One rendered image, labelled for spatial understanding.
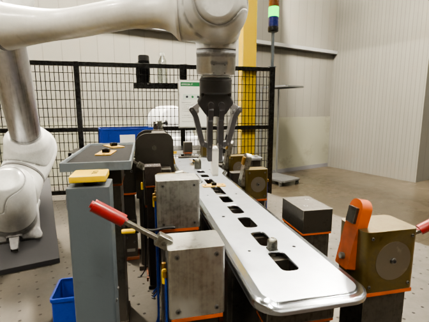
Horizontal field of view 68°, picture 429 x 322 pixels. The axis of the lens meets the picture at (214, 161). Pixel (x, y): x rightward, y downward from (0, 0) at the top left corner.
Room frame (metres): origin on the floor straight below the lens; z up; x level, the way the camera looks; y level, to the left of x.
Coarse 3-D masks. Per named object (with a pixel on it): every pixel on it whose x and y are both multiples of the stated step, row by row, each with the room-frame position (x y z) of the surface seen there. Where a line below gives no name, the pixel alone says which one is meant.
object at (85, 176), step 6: (72, 174) 0.54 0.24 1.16; (78, 174) 0.54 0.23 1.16; (84, 174) 0.54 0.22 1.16; (90, 174) 0.54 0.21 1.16; (96, 174) 0.54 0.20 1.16; (102, 174) 0.54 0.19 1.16; (108, 174) 0.57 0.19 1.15; (72, 180) 0.52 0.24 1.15; (78, 180) 0.52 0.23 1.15; (84, 180) 0.52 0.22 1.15; (90, 180) 0.53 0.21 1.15; (96, 180) 0.53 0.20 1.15; (102, 180) 0.53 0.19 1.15
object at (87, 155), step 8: (128, 144) 0.99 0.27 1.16; (88, 152) 0.82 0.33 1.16; (96, 152) 0.82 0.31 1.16; (120, 152) 0.82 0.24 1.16; (128, 152) 0.82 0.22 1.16; (72, 160) 0.68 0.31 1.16; (80, 160) 0.68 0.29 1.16; (88, 160) 0.68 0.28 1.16; (96, 160) 0.68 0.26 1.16; (104, 160) 0.68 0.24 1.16; (112, 160) 0.68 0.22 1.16; (120, 160) 0.68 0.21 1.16; (128, 160) 0.68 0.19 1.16
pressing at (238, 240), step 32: (224, 192) 1.02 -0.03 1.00; (224, 224) 0.72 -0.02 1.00; (256, 224) 0.72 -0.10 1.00; (256, 256) 0.56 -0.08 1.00; (288, 256) 0.56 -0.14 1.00; (320, 256) 0.56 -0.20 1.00; (256, 288) 0.44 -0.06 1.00; (288, 288) 0.45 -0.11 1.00; (320, 288) 0.45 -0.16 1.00; (352, 288) 0.45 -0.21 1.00
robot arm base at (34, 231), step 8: (32, 224) 1.14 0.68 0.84; (0, 232) 1.08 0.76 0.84; (16, 232) 1.09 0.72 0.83; (24, 232) 1.12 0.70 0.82; (32, 232) 1.14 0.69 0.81; (40, 232) 1.15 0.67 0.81; (0, 240) 1.08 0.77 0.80; (8, 240) 1.09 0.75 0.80; (16, 240) 1.09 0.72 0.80; (16, 248) 1.07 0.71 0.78
